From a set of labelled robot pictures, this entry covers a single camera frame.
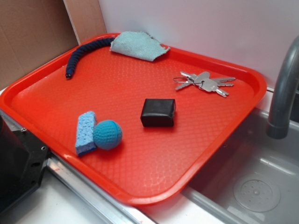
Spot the blue textured ball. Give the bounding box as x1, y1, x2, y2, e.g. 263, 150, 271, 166
93, 120, 123, 150

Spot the black rectangular block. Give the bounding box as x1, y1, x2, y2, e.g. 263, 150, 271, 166
141, 98, 176, 127

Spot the dark blue toy snake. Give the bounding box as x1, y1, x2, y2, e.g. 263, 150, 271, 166
65, 37, 115, 79

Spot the teal microfiber cloth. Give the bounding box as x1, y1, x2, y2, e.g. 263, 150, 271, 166
110, 31, 171, 62

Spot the silver key bunch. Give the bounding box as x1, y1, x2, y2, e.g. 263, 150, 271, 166
173, 71, 235, 98

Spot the light blue sponge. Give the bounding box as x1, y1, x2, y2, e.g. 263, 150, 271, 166
75, 111, 96, 156

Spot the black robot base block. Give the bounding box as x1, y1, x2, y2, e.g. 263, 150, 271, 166
0, 118, 50, 214

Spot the grey plastic sink basin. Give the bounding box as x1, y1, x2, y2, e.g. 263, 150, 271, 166
184, 109, 299, 224

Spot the grey sink faucet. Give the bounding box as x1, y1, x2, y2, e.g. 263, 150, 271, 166
266, 37, 299, 139

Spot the brown cardboard panel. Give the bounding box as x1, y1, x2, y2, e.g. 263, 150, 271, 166
0, 0, 106, 89

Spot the red plastic tray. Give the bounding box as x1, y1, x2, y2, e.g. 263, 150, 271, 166
0, 47, 267, 206

